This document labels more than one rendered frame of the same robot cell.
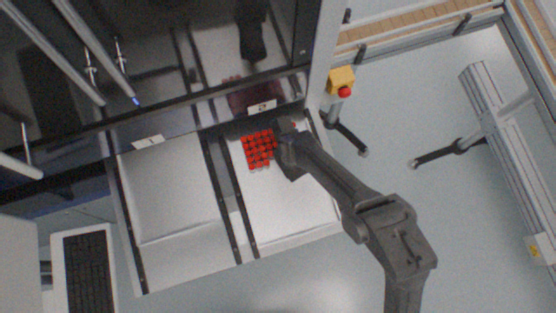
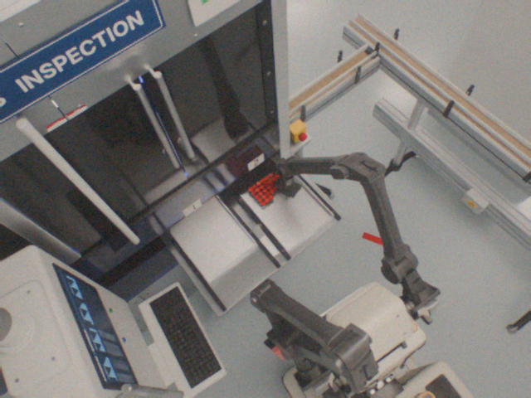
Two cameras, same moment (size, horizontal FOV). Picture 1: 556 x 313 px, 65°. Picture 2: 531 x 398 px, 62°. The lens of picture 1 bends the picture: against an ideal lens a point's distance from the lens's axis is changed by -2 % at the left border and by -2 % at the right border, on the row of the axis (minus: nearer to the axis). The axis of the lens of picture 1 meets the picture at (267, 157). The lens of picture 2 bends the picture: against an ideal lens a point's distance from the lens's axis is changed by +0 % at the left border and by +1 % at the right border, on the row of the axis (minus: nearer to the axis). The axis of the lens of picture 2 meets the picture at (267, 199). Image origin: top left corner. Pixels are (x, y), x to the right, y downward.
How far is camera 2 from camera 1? 70 cm
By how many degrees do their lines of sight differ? 12
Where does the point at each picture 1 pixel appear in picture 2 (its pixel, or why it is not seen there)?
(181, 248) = (236, 273)
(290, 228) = (303, 233)
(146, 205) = (202, 255)
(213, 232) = (253, 254)
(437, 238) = (408, 235)
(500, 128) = (413, 134)
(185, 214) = (231, 250)
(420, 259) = (376, 168)
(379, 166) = (345, 201)
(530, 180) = (447, 159)
